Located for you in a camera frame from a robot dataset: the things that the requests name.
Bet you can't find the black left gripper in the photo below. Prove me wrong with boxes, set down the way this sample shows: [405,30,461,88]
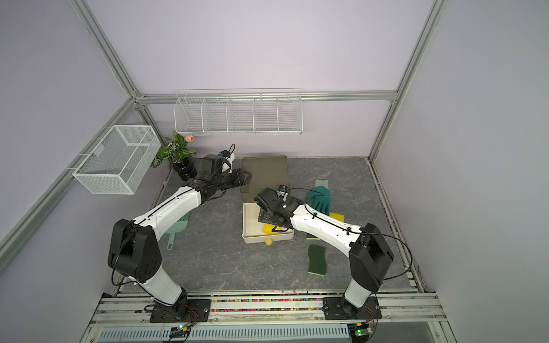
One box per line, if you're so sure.
[214,169,253,192]

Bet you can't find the green yellow sponge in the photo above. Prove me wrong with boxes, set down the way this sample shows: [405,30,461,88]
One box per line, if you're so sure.
[307,244,327,276]

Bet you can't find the olive three-drawer storage box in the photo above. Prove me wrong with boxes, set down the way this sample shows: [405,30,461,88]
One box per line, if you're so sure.
[240,155,290,204]

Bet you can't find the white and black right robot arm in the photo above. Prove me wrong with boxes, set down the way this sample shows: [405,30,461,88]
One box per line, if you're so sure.
[254,188,395,310]

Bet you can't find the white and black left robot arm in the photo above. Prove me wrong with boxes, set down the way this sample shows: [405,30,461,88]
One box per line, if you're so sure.
[107,151,252,308]

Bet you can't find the green rubber glove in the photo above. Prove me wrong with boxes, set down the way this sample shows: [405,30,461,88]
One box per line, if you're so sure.
[305,179,332,215]

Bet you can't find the potted green plant black pot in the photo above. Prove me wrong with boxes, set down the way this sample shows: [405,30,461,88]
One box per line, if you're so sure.
[150,131,198,182]

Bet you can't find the light green dustpan brush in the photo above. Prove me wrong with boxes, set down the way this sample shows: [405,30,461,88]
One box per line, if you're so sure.
[166,213,190,251]

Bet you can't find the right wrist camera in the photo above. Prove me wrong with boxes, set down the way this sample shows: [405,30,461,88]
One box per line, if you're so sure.
[277,184,288,200]

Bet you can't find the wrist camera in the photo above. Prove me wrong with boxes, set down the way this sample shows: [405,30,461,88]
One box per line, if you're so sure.
[219,150,235,174]
[277,184,288,200]

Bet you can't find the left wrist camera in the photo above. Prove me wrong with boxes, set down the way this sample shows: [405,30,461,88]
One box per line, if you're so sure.
[219,150,235,174]

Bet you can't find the long white wire shelf basket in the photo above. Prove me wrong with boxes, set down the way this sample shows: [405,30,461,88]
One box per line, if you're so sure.
[174,88,303,136]

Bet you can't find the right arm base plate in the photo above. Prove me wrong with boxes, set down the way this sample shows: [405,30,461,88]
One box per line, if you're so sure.
[321,297,382,321]

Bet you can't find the white wire cube basket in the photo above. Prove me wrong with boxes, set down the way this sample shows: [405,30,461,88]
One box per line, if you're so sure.
[72,125,161,195]

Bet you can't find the white slotted cable duct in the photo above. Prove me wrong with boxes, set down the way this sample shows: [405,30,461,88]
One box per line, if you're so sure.
[95,324,350,342]

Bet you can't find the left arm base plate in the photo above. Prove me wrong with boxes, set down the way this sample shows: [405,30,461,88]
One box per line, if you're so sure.
[150,299,212,323]

